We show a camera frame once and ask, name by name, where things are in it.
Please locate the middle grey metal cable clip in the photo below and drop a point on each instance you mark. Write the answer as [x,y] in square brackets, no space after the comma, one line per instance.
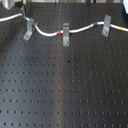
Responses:
[65,34]

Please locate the right grey metal cable clip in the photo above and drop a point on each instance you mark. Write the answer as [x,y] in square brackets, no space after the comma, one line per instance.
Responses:
[106,25]

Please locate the left grey metal cable clip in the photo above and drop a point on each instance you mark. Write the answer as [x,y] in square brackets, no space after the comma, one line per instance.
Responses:
[30,28]

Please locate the grey metal cable clip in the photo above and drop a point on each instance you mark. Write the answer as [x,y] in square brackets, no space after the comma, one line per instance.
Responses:
[65,34]
[30,28]
[106,25]

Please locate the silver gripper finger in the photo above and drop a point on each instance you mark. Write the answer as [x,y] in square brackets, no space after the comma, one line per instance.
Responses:
[23,11]

